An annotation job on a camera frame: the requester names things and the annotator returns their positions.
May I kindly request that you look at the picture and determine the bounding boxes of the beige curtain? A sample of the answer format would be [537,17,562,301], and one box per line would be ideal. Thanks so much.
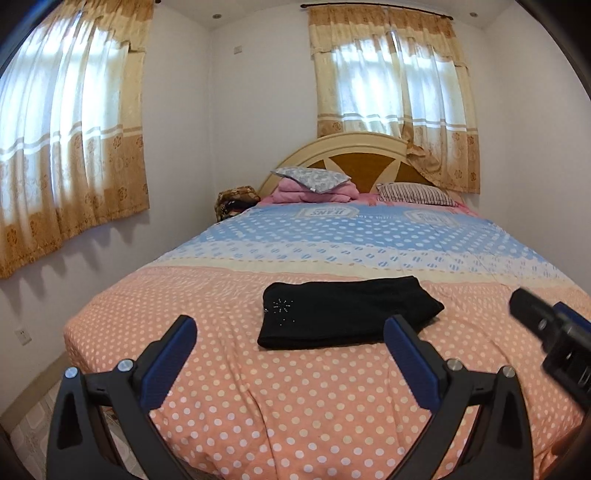
[308,6,481,194]
[1,1,154,278]

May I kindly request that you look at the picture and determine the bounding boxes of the brown patterned bag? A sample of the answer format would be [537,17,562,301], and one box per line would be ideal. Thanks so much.
[214,186,260,222]

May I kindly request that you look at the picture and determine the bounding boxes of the black curtain rod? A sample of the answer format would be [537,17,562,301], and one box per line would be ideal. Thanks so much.
[300,1,455,21]

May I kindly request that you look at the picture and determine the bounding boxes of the left beige curtain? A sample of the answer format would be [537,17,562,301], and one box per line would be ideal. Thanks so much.
[1,1,154,278]

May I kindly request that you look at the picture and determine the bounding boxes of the right beige curtain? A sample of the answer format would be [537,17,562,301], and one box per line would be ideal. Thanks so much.
[308,6,481,194]

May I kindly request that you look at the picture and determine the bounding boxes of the black pants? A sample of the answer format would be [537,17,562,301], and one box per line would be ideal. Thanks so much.
[257,276,445,350]

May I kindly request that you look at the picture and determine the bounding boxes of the grey patterned pillow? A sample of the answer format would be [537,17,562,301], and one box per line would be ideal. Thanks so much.
[271,167,351,194]

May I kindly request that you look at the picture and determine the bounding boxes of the striped pillow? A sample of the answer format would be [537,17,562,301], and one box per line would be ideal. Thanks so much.
[377,182,456,207]

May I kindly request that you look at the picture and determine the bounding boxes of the cream wooden headboard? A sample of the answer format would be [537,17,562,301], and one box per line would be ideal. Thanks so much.
[280,132,433,193]

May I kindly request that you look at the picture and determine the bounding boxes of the person's right hand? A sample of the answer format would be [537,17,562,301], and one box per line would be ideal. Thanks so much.
[540,428,580,479]

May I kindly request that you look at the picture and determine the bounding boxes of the polka dot bed cover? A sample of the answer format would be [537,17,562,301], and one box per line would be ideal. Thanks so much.
[64,202,590,479]

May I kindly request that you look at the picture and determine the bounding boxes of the white wall socket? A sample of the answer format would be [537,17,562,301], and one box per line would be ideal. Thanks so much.
[14,328,32,345]

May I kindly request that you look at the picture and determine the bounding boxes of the pink folded blanket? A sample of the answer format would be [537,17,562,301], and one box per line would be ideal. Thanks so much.
[262,178,360,205]

